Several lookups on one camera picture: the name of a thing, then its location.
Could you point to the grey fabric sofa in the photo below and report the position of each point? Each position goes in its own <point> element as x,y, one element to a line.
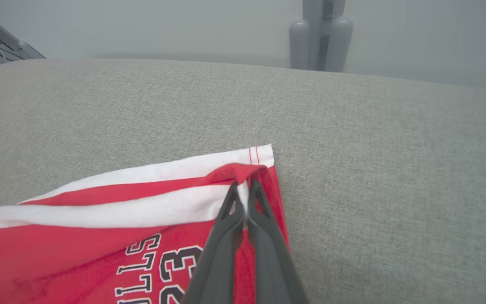
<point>373,190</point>

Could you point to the grey metal frame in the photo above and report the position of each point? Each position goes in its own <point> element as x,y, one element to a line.
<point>23,47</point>

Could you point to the red jersey with white sleeves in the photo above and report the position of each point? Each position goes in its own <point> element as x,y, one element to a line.
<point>78,253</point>

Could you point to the grey cylinder beside post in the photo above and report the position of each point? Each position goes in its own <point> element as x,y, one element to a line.
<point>299,46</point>

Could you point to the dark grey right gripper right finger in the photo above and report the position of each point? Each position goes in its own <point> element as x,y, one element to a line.
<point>270,261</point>

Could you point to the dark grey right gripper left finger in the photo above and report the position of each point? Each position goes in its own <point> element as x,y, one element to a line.
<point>220,261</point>

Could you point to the grey metal post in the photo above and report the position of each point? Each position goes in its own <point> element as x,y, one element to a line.
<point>339,42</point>

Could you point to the grey upright post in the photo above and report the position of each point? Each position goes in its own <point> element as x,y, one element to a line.
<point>312,12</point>

